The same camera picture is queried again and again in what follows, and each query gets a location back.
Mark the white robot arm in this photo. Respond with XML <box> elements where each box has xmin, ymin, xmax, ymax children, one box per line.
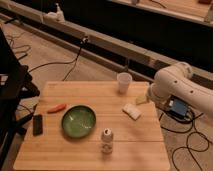
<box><xmin>136</xmin><ymin>62</ymin><xmax>213</xmax><ymax>120</ymax></box>

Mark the white sponge block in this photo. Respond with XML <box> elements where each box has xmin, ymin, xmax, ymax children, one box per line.
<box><xmin>122</xmin><ymin>103</ymin><xmax>141</xmax><ymax>120</ymax></box>

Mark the clear plastic cup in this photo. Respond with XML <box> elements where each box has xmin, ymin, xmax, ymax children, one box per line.
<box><xmin>117</xmin><ymin>72</ymin><xmax>132</xmax><ymax>94</ymax></box>

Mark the blue electronics box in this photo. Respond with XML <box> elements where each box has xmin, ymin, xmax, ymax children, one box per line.
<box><xmin>169</xmin><ymin>98</ymin><xmax>188</xmax><ymax>118</ymax></box>

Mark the green ceramic bowl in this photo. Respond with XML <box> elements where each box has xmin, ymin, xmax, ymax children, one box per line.
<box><xmin>61</xmin><ymin>105</ymin><xmax>96</xmax><ymax>138</ymax></box>

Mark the wooden table board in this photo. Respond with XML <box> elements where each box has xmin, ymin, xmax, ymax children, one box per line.
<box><xmin>14</xmin><ymin>81</ymin><xmax>170</xmax><ymax>171</ymax></box>

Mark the orange carrot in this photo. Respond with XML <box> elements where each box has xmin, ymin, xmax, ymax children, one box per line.
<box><xmin>47</xmin><ymin>104</ymin><xmax>66</xmax><ymax>114</ymax></box>

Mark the black rectangular block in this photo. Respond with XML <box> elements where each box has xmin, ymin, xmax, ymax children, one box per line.
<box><xmin>33</xmin><ymin>115</ymin><xmax>43</xmax><ymax>136</ymax></box>

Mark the black stand left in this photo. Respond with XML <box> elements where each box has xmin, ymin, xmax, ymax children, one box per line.
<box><xmin>0</xmin><ymin>28</ymin><xmax>40</xmax><ymax>171</ymax></box>

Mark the black cable near robot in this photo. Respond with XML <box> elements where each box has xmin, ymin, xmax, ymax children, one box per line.
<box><xmin>157</xmin><ymin>105</ymin><xmax>213</xmax><ymax>171</ymax></box>

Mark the black floor cable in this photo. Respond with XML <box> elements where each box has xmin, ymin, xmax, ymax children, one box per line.
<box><xmin>27</xmin><ymin>35</ymin><xmax>90</xmax><ymax>82</ymax></box>

